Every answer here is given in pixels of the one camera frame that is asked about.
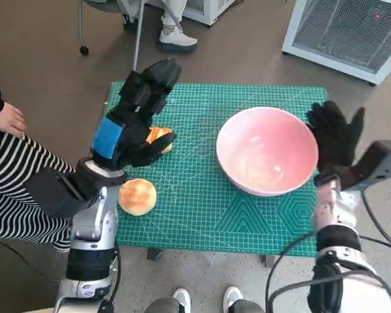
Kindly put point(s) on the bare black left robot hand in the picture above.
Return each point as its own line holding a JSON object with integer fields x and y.
{"x": 133, "y": 130}

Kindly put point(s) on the pink bowl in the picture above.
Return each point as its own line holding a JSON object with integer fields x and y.
{"x": 264, "y": 156}

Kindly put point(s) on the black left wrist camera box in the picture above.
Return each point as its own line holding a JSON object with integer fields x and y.
{"x": 58, "y": 195}

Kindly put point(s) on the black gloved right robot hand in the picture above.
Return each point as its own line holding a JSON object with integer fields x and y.
{"x": 335, "y": 140}

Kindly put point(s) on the green cutting mat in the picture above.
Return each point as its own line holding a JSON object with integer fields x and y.
{"x": 195, "y": 130}

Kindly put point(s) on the long braided toy bread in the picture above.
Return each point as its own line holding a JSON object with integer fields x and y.
{"x": 158, "y": 133}

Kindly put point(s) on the large white grille cabinet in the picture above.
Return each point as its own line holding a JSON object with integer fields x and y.
{"x": 345, "y": 32}

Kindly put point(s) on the black table leg bracket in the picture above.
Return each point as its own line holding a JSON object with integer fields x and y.
{"x": 269, "y": 261}
{"x": 155, "y": 254}

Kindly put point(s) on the person in striped clothing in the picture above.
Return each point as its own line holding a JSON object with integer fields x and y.
{"x": 13, "y": 195}

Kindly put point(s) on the person's hand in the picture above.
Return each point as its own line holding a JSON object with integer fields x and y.
{"x": 8, "y": 120}

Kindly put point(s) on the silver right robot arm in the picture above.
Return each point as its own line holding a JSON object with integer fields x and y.
{"x": 335, "y": 215}

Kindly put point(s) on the seated person with white shoe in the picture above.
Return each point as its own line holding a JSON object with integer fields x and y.
{"x": 176, "y": 37}

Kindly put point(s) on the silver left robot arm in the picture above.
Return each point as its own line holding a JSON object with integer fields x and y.
{"x": 91, "y": 225}

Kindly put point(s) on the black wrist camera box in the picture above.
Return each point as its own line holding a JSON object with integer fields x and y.
{"x": 58, "y": 195}
{"x": 381, "y": 159}

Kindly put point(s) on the metal chair with casters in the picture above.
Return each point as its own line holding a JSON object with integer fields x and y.
{"x": 137, "y": 42}

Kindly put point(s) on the round toy bread bun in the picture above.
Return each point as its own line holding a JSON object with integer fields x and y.
{"x": 137, "y": 195}

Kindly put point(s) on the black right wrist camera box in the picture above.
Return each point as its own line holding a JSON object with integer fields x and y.
{"x": 381, "y": 159}

